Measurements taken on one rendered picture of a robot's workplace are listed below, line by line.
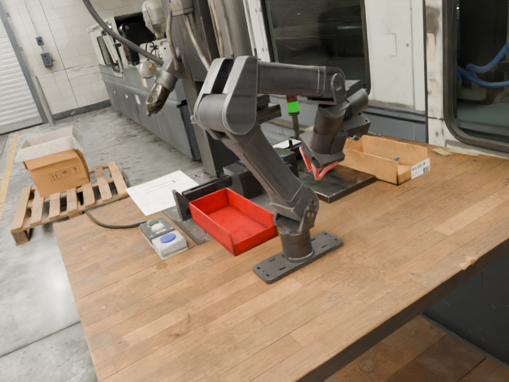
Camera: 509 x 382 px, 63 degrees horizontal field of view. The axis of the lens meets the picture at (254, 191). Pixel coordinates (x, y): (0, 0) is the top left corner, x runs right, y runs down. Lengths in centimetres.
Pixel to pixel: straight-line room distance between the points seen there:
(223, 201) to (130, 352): 53
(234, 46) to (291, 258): 58
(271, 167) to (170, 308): 34
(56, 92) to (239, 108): 969
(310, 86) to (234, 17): 41
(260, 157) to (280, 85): 13
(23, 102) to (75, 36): 181
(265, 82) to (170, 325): 47
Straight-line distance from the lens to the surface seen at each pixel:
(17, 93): 1025
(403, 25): 156
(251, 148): 71
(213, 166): 142
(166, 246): 101
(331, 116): 86
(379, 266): 85
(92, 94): 1035
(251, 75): 68
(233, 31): 114
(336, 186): 115
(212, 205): 116
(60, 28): 1029
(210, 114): 68
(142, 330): 84
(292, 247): 85
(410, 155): 126
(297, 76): 78
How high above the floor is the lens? 140
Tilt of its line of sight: 23 degrees down
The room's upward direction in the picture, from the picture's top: 12 degrees counter-clockwise
